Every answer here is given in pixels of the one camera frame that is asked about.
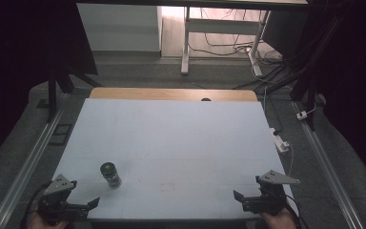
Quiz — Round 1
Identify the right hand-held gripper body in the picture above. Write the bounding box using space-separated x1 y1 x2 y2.
254 169 301 215

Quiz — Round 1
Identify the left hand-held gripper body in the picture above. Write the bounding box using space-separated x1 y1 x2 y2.
37 174 78 223

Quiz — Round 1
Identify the person's right hand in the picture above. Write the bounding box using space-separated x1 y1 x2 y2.
258 207 298 229

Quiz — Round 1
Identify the person's left hand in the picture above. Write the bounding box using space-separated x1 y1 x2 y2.
26 210 71 229

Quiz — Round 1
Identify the dark bottle with green cap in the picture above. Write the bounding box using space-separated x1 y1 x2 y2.
99 161 123 191

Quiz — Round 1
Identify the white power strip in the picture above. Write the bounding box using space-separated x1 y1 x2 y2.
269 127 291 155

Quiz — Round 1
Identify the black floor plate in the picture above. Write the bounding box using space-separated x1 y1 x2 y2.
49 123 74 147

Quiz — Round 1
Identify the white table mat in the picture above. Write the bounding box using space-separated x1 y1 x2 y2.
52 97 295 221

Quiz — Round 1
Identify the black metal stand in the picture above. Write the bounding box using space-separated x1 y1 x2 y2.
260 6 347 132
45 56 104 124

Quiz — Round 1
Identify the wooden table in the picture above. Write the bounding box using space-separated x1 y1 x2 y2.
89 87 259 103

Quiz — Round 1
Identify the white cabinet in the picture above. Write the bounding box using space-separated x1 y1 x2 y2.
76 3 163 52

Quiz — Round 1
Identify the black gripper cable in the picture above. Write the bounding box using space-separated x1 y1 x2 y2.
19 180 53 229
285 193 303 229

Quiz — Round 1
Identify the white power strip cable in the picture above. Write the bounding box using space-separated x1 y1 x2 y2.
284 139 295 177

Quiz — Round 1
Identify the aluminium floor rail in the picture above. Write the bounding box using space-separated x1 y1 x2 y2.
291 100 365 229
0 94 70 229

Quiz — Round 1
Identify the black floor cable bundle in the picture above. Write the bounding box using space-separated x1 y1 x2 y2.
187 8 289 91

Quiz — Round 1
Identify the white desk frame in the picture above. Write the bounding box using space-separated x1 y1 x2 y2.
180 6 272 77

